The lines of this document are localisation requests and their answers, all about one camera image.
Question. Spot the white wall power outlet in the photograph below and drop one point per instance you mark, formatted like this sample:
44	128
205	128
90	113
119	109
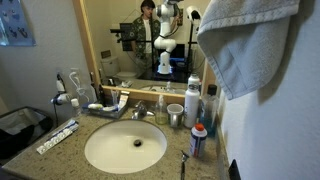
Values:
66	74

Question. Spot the shaving can red cap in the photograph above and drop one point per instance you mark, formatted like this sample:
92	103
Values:
198	141

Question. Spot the blue mouthwash bottle black cap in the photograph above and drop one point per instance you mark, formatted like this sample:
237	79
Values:
210	113

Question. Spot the black razor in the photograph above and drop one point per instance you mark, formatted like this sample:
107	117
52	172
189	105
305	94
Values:
183	166

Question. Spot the grey metal mug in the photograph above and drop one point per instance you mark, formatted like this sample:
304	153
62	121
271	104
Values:
175	116

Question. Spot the wood framed wall mirror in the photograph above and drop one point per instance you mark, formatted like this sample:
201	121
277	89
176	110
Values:
90	40

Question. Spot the slim white blue tube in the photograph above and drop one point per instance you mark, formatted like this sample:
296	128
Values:
115	97

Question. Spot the black pump bottle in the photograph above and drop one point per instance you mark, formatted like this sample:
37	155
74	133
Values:
101	98

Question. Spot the white toothpaste tube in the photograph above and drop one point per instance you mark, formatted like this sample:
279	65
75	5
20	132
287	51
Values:
124	100

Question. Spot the chrome faucet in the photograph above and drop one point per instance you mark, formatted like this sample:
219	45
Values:
140	111

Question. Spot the white oval sink basin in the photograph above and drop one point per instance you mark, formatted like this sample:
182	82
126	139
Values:
126	156

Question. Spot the white terry towel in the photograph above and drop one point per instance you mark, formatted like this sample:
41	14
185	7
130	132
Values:
240	50

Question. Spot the blue wall poster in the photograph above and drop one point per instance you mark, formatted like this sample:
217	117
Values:
16	23

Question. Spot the black box by wall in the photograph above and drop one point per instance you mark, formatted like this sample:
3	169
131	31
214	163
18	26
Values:
234	171

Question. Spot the clear soap pump bottle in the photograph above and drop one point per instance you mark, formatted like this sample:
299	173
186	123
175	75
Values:
161	115

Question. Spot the tall white bottle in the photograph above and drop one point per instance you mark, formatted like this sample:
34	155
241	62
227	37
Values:
191	106

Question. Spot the black trash bin with liner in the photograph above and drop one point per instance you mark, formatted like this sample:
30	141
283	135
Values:
10	143

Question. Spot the small white deodorant bottle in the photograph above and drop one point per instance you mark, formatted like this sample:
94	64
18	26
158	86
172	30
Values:
76	108

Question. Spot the white cream tube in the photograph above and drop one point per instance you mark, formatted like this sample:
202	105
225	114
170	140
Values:
110	108
95	106

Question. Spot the black toiletry tray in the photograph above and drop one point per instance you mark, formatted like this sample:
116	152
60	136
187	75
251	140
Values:
106	114

